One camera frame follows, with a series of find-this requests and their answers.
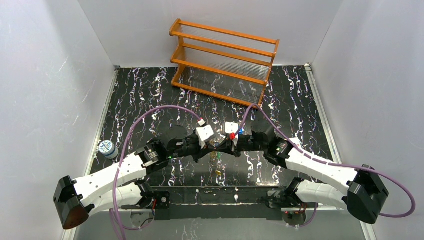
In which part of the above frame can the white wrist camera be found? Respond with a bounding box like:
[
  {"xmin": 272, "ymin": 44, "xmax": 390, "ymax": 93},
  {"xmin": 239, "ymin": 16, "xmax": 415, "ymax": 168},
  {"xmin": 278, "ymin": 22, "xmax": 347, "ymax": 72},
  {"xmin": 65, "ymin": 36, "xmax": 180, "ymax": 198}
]
[
  {"xmin": 224, "ymin": 121, "xmax": 239, "ymax": 146},
  {"xmin": 195, "ymin": 118, "xmax": 215, "ymax": 149}
]

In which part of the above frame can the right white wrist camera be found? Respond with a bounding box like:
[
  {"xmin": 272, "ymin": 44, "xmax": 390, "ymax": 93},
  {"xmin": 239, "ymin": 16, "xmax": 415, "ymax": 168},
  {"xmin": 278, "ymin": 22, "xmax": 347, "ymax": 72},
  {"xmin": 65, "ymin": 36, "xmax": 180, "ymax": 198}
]
[{"xmin": 224, "ymin": 121, "xmax": 239, "ymax": 146}]

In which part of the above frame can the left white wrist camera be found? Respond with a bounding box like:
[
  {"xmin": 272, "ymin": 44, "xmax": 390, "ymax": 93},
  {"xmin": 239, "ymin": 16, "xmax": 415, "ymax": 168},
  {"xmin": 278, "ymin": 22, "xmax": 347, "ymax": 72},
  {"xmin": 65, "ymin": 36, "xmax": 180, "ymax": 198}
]
[{"xmin": 195, "ymin": 118, "xmax": 215, "ymax": 149}]

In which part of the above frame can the blue white round tin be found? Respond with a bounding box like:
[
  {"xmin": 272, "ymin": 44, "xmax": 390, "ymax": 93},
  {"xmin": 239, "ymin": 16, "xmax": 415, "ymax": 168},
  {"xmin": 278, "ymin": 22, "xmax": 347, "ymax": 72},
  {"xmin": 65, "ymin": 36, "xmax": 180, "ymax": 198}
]
[{"xmin": 98, "ymin": 140, "xmax": 119, "ymax": 160}]

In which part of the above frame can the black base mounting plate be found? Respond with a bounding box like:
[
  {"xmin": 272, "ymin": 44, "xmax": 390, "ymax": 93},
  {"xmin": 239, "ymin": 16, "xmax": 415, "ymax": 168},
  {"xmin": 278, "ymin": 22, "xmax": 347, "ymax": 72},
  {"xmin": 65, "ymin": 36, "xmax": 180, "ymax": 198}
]
[{"xmin": 120, "ymin": 186, "xmax": 320, "ymax": 222}]

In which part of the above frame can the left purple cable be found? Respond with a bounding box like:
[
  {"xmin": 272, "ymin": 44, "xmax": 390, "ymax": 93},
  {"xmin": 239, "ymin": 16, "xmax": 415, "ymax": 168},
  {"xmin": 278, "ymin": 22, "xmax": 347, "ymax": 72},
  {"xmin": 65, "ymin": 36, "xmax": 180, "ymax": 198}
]
[{"xmin": 109, "ymin": 105, "xmax": 205, "ymax": 240}]

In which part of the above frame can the silver metal keyring plate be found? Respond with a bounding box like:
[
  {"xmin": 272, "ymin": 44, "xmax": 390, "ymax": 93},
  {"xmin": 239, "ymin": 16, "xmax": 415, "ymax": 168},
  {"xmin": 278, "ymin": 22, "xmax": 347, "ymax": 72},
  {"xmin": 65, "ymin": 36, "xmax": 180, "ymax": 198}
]
[{"xmin": 210, "ymin": 140, "xmax": 222, "ymax": 161}]

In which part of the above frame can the orange wooden rack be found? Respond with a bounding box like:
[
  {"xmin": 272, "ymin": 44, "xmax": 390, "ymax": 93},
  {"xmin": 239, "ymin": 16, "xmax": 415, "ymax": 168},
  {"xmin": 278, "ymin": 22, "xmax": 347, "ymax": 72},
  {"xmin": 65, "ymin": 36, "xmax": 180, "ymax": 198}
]
[{"xmin": 169, "ymin": 18, "xmax": 280, "ymax": 106}]

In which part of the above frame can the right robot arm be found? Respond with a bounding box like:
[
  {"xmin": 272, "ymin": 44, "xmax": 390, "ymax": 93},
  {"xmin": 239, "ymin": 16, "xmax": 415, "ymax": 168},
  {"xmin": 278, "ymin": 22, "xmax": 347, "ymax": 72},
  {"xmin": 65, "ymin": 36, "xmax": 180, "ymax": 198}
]
[{"xmin": 211, "ymin": 129, "xmax": 389, "ymax": 224}]

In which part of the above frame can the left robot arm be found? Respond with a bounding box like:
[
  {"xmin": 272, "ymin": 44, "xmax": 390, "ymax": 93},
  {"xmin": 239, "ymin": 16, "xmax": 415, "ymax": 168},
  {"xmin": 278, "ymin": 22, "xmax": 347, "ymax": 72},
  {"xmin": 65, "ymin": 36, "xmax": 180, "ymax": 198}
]
[{"xmin": 53, "ymin": 134, "xmax": 215, "ymax": 230}]

